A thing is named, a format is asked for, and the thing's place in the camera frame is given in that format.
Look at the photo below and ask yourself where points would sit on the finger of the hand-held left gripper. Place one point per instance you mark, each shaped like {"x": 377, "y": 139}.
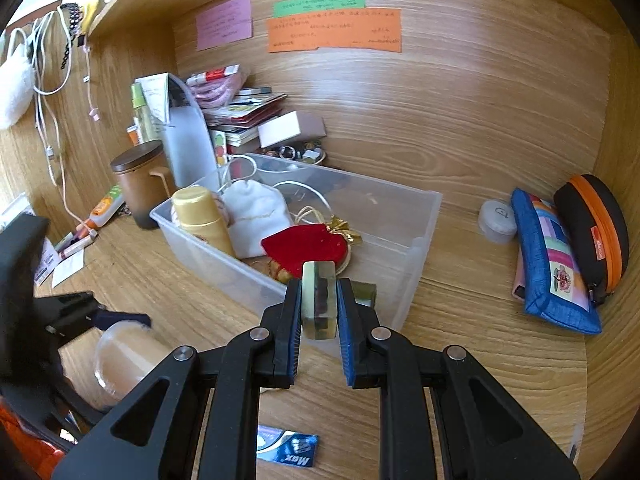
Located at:
{"x": 125, "y": 318}
{"x": 70, "y": 307}

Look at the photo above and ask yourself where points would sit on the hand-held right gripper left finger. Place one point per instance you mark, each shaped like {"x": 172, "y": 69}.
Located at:
{"x": 295, "y": 330}

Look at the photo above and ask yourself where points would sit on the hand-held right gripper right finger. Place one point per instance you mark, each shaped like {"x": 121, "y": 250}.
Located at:
{"x": 345, "y": 332}

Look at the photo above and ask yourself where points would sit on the dark green dropper bottle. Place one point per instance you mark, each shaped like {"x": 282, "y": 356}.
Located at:
{"x": 318, "y": 305}

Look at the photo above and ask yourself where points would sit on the gold bead ornament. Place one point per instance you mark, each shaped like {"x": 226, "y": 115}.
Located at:
{"x": 279, "y": 267}

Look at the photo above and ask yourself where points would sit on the red heart-shaped pouch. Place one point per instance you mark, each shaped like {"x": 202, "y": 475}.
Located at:
{"x": 305, "y": 245}

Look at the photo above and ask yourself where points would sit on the clear plastic bin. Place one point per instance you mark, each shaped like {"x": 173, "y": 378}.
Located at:
{"x": 390, "y": 230}

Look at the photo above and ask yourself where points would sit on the gold bottle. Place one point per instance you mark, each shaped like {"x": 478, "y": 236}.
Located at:
{"x": 202, "y": 217}

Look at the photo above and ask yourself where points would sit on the person's left forearm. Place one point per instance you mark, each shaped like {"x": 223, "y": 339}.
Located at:
{"x": 25, "y": 452}

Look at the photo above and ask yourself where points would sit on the wooden desktop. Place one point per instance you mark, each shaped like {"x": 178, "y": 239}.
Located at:
{"x": 450, "y": 360}

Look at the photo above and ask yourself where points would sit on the white printed card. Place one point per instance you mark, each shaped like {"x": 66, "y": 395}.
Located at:
{"x": 65, "y": 267}

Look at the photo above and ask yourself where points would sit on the clear plastic dome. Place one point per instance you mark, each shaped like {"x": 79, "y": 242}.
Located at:
{"x": 127, "y": 360}

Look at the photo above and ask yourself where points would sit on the small olive green box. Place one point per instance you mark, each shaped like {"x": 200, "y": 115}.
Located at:
{"x": 364, "y": 294}

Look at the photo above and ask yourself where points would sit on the marker pens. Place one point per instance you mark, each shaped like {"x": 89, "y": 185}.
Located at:
{"x": 75, "y": 245}

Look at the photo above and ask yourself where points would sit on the orange green tube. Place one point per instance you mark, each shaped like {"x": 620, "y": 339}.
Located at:
{"x": 105, "y": 207}

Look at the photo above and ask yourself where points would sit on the blue foil packet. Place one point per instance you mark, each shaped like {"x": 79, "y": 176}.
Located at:
{"x": 287, "y": 447}

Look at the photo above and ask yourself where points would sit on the brown mug with lid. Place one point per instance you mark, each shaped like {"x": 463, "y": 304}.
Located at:
{"x": 140, "y": 185}

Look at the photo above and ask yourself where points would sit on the bowl of trinkets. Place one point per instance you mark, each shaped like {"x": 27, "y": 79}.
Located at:
{"x": 295, "y": 152}

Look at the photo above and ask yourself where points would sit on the small white round container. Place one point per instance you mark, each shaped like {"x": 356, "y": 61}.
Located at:
{"x": 496, "y": 220}

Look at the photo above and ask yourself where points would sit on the translucent file folder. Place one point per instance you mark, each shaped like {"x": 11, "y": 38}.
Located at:
{"x": 187, "y": 140}

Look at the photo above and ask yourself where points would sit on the white fluffy item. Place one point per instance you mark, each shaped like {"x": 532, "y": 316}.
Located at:
{"x": 12, "y": 90}

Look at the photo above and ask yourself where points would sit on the white brown box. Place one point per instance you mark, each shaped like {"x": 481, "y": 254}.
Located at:
{"x": 290, "y": 129}

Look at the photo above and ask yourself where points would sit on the blue patchwork pouch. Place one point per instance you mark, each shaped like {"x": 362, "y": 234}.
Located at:
{"x": 550, "y": 270}

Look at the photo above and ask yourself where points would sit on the stack of booklets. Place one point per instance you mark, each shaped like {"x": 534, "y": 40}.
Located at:
{"x": 245, "y": 115}

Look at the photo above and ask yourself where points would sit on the pink packet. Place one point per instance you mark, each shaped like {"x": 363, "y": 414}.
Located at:
{"x": 217, "y": 85}

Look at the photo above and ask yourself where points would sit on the black orange glasses case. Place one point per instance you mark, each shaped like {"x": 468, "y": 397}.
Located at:
{"x": 592, "y": 230}

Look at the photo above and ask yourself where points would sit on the yellow hanging item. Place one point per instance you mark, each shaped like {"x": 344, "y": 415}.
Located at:
{"x": 95, "y": 10}

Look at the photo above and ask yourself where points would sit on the orange sticky note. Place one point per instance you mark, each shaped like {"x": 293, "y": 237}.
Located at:
{"x": 335, "y": 31}

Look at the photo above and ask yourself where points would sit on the pink sticky note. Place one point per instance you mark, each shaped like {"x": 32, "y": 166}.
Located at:
{"x": 224, "y": 22}

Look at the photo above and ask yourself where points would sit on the green sticky note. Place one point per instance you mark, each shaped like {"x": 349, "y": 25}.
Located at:
{"x": 320, "y": 4}

